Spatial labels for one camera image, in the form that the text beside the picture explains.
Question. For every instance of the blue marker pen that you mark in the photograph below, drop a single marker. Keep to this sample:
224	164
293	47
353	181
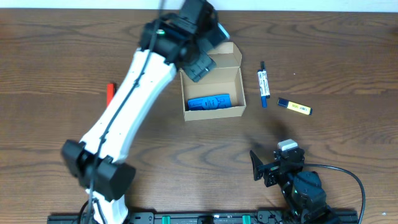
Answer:
261	86

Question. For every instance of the open cardboard box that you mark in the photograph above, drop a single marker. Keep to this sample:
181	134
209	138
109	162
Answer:
226	78

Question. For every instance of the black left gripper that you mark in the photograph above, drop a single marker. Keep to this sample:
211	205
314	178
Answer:
201	66

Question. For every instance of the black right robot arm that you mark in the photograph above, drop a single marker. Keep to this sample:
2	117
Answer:
301	189

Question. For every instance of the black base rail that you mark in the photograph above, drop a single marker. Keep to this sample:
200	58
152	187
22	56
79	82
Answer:
260	216

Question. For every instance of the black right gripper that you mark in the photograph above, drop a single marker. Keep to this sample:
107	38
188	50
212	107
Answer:
259	168

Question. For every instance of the yellow highlighter pen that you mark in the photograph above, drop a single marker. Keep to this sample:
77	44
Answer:
294	106

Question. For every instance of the blue plastic case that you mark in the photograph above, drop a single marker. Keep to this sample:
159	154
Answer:
210	102

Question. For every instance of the red stapler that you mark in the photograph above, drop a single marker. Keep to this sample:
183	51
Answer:
110	92

